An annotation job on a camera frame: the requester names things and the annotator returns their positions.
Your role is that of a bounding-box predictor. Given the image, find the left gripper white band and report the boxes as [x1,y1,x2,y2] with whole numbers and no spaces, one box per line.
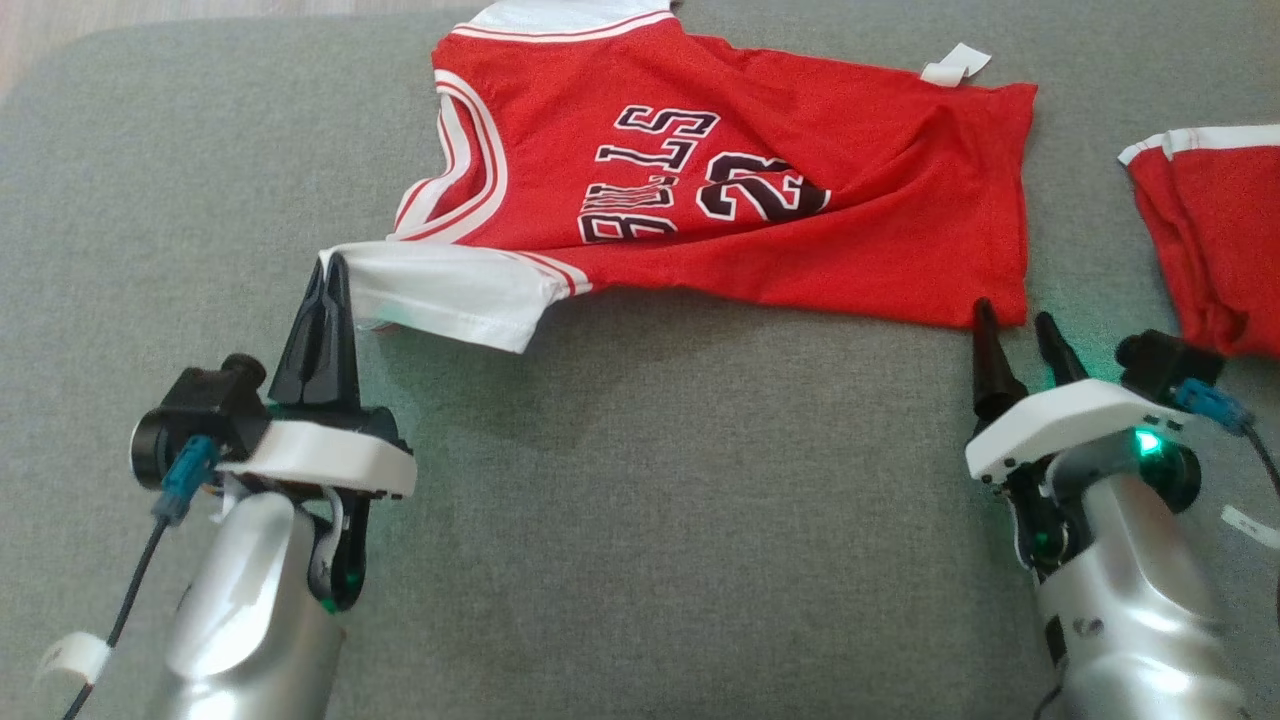
[215,252,419,499]

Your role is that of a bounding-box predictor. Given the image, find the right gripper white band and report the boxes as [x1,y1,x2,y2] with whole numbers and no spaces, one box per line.
[964,297,1193,484]

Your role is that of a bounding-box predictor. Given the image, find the red basketball jersey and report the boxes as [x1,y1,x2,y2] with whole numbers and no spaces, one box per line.
[318,0,1039,354]

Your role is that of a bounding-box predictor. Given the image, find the red shorts with white stripes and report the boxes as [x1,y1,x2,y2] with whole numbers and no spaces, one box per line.
[1118,123,1280,359]

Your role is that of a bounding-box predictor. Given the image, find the grey sofa cushion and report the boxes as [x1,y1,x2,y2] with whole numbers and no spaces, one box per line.
[0,0,1280,720]

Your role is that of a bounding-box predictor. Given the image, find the left camera cable blue plug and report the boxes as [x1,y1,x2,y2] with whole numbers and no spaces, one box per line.
[60,435,221,720]

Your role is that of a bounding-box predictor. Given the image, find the camera cable blue plug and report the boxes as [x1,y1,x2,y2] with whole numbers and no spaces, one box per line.
[1174,378,1280,501]
[60,435,221,720]

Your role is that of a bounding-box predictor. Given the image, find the right camera cable blue plug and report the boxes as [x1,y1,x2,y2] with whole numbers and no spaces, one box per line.
[1174,378,1280,501]

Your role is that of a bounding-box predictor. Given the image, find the white cable label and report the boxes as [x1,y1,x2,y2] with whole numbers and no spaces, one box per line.
[1222,505,1280,550]
[35,630,113,688]

